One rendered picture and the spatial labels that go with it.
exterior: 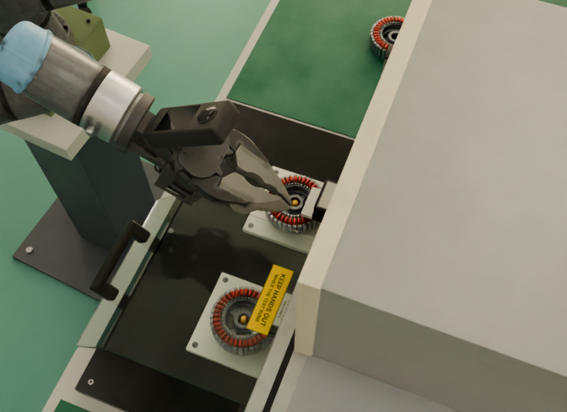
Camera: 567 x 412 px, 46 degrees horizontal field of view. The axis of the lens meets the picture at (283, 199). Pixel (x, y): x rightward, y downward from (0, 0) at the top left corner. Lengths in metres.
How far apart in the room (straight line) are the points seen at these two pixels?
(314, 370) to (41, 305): 1.44
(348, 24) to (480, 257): 1.02
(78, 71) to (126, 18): 1.97
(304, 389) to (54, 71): 0.44
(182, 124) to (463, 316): 0.35
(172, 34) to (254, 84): 1.20
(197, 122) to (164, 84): 1.77
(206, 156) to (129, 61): 0.80
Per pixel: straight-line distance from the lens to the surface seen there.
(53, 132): 1.46
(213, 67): 2.49
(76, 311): 2.08
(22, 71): 0.77
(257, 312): 0.86
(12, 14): 1.37
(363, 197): 0.64
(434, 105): 0.72
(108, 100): 0.75
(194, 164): 0.75
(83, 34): 1.50
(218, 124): 0.69
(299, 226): 1.19
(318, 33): 1.56
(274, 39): 1.54
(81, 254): 2.14
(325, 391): 0.78
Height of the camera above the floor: 1.87
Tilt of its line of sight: 60 degrees down
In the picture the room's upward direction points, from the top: straight up
